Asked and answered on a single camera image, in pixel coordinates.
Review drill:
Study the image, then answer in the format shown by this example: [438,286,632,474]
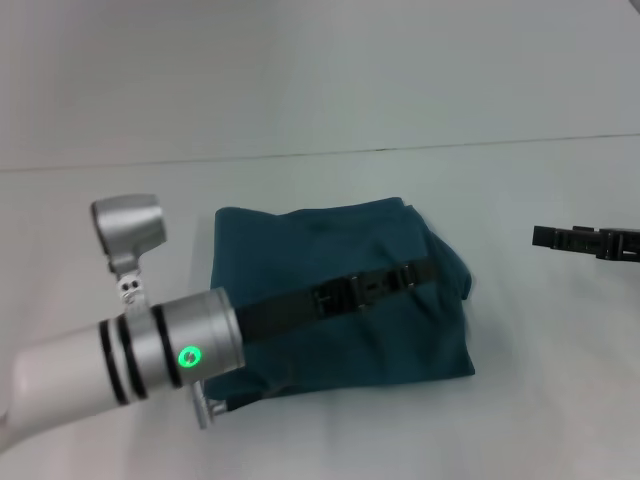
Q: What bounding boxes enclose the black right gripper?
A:
[532,224,640,265]

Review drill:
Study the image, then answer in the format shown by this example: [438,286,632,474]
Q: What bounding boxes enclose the teal t-shirt with FREE print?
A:
[206,195,477,415]

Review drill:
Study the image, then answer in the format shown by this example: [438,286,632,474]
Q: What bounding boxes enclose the left arm cable with plug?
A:
[191,382,264,431]

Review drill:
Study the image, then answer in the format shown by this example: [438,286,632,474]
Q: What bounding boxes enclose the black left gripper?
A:
[234,256,440,347]

